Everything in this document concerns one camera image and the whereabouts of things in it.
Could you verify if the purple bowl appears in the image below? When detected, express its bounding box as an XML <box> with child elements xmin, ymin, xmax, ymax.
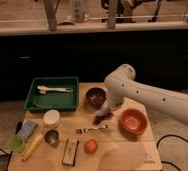
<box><xmin>85</xmin><ymin>87</ymin><xmax>106</xmax><ymax>109</ymax></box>

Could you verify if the light blue towel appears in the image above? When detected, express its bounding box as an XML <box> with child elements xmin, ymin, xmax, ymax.
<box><xmin>95</xmin><ymin>107</ymin><xmax>113</xmax><ymax>117</ymax></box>

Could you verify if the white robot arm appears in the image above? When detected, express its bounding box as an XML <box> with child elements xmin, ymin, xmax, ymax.
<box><xmin>104</xmin><ymin>64</ymin><xmax>188</xmax><ymax>126</ymax></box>

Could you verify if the orange bowl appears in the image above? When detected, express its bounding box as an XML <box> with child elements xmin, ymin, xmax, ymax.
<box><xmin>120</xmin><ymin>108</ymin><xmax>148</xmax><ymax>136</ymax></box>

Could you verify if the green plastic tray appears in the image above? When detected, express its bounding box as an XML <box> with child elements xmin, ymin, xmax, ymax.
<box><xmin>24</xmin><ymin>77</ymin><xmax>79</xmax><ymax>112</ymax></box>

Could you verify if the dark grapes bunch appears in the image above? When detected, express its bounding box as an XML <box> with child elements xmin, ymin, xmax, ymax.
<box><xmin>93</xmin><ymin>114</ymin><xmax>113</xmax><ymax>125</ymax></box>

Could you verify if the silver fork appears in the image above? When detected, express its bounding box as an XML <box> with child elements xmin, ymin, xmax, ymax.
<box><xmin>76</xmin><ymin>125</ymin><xmax>108</xmax><ymax>134</ymax></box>

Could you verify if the white brush in tray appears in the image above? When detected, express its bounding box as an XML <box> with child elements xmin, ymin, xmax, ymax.
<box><xmin>37</xmin><ymin>85</ymin><xmax>72</xmax><ymax>94</ymax></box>

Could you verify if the white round container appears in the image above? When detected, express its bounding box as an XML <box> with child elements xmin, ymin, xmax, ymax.
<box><xmin>43</xmin><ymin>110</ymin><xmax>60</xmax><ymax>128</ymax></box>

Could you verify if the orange fruit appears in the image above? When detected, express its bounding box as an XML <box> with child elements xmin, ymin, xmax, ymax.
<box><xmin>84</xmin><ymin>139</ymin><xmax>98</xmax><ymax>154</ymax></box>

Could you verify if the wooden block with black band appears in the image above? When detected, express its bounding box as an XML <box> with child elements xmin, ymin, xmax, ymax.
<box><xmin>62</xmin><ymin>138</ymin><xmax>79</xmax><ymax>166</ymax></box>

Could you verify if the small metal cup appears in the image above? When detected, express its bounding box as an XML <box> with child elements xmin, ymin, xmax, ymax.
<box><xmin>45</xmin><ymin>130</ymin><xmax>59</xmax><ymax>147</ymax></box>

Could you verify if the yellow banana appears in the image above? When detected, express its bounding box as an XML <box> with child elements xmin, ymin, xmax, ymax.
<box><xmin>22</xmin><ymin>134</ymin><xmax>43</xmax><ymax>161</ymax></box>

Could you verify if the blue sponge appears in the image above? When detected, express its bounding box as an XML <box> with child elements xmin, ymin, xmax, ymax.
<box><xmin>18</xmin><ymin>120</ymin><xmax>38</xmax><ymax>141</ymax></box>

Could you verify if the green plastic cup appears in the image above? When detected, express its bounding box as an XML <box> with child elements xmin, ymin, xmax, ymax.
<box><xmin>7</xmin><ymin>135</ymin><xmax>25</xmax><ymax>152</ymax></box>

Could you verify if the wooden shelf ledge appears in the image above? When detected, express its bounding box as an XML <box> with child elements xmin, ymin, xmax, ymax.
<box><xmin>0</xmin><ymin>20</ymin><xmax>188</xmax><ymax>36</ymax></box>

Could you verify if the black cable right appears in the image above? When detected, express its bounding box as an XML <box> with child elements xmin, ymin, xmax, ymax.
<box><xmin>156</xmin><ymin>133</ymin><xmax>188</xmax><ymax>171</ymax></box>

